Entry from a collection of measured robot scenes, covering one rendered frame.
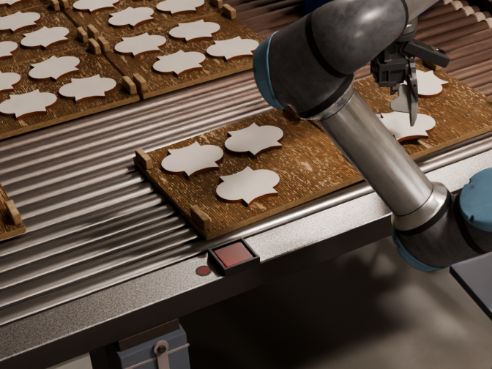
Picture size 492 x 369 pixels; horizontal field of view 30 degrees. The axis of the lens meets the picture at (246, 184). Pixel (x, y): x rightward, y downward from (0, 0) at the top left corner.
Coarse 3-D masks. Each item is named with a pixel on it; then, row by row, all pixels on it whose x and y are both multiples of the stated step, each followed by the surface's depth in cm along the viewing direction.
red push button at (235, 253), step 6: (228, 246) 179; (234, 246) 178; (240, 246) 178; (216, 252) 177; (222, 252) 177; (228, 252) 177; (234, 252) 177; (240, 252) 177; (246, 252) 177; (222, 258) 176; (228, 258) 175; (234, 258) 175; (240, 258) 175; (246, 258) 175; (228, 264) 174
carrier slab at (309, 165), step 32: (224, 128) 215; (288, 128) 213; (160, 160) 204; (224, 160) 203; (256, 160) 202; (288, 160) 202; (320, 160) 201; (192, 192) 194; (288, 192) 192; (320, 192) 192; (192, 224) 186; (224, 224) 183
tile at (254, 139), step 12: (228, 132) 211; (240, 132) 211; (252, 132) 211; (264, 132) 210; (276, 132) 210; (228, 144) 207; (240, 144) 207; (252, 144) 206; (264, 144) 206; (276, 144) 206; (252, 156) 204
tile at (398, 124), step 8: (384, 120) 208; (392, 120) 208; (400, 120) 208; (408, 120) 208; (416, 120) 207; (424, 120) 207; (432, 120) 207; (392, 128) 205; (400, 128) 205; (408, 128) 205; (416, 128) 205; (424, 128) 204; (432, 128) 205; (400, 136) 202; (408, 136) 202; (416, 136) 203; (424, 136) 202
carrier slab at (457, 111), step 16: (416, 64) 236; (368, 80) 231; (448, 80) 229; (368, 96) 224; (384, 96) 224; (448, 96) 222; (464, 96) 221; (480, 96) 221; (384, 112) 217; (432, 112) 216; (448, 112) 216; (464, 112) 215; (480, 112) 215; (320, 128) 213; (448, 128) 210; (464, 128) 209; (480, 128) 209; (400, 144) 205; (416, 144) 204; (432, 144) 204; (448, 144) 206
